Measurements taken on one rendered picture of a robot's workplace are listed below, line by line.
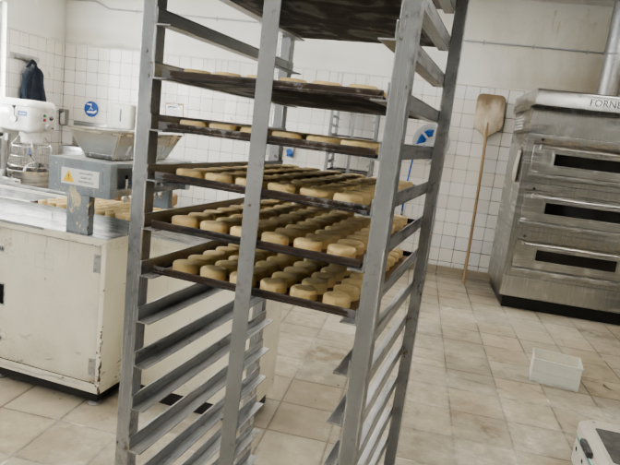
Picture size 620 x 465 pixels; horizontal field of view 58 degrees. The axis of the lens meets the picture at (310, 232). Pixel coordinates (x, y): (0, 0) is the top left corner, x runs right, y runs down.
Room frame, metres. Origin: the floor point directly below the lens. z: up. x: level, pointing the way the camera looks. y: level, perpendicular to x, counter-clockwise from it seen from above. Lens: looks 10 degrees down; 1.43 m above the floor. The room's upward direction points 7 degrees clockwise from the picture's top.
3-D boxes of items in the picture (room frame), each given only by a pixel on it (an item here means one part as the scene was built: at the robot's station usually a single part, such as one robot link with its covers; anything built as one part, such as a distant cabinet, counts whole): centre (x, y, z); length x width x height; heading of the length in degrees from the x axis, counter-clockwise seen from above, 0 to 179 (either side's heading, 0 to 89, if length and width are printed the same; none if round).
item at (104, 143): (2.85, 0.96, 1.25); 0.56 x 0.29 x 0.14; 164
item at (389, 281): (1.19, -0.18, 1.14); 0.64 x 0.03 x 0.03; 162
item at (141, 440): (1.31, 0.19, 0.78); 0.64 x 0.03 x 0.03; 162
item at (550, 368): (3.52, -1.71, 0.08); 0.30 x 0.22 x 0.16; 70
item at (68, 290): (2.98, 1.42, 0.42); 1.28 x 0.72 x 0.84; 74
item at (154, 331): (2.71, 0.47, 0.45); 0.70 x 0.34 x 0.90; 74
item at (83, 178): (2.85, 0.96, 1.01); 0.72 x 0.33 x 0.34; 164
